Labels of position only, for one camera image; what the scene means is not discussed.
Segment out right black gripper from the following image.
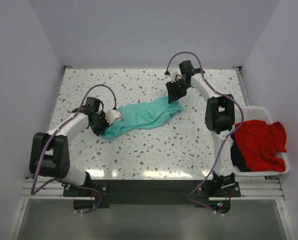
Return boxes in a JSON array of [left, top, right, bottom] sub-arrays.
[[166, 79, 190, 104]]

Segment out teal t shirt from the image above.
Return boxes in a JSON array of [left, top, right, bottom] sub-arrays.
[[102, 96, 184, 140]]

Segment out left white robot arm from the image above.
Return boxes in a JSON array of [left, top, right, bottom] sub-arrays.
[[29, 97, 122, 196]]

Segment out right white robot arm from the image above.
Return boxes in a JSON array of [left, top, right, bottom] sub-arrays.
[[165, 60, 235, 197]]

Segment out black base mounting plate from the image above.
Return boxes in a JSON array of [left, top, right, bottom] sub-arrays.
[[63, 179, 241, 214]]

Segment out white plastic laundry basket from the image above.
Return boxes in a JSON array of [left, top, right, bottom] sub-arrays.
[[230, 106, 290, 177]]

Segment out black t shirt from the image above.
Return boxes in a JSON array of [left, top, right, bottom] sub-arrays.
[[230, 142, 250, 172]]

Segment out red t shirt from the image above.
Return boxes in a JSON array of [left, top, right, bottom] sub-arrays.
[[233, 119, 286, 173]]

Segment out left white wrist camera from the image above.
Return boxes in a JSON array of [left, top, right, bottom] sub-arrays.
[[105, 109, 122, 125]]

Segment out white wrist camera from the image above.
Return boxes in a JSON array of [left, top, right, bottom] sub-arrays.
[[165, 70, 180, 83], [105, 109, 122, 125]]

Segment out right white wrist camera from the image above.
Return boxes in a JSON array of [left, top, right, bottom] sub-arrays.
[[165, 70, 180, 83]]

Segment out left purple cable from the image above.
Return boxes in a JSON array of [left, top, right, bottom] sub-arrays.
[[30, 84, 118, 215]]

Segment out purple cable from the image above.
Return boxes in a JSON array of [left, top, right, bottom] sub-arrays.
[[164, 51, 244, 213], [30, 84, 118, 215]]

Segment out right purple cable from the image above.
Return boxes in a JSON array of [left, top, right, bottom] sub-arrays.
[[164, 51, 244, 213]]

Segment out aluminium rail frame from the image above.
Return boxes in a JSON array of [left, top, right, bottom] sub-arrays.
[[20, 178, 285, 201]]

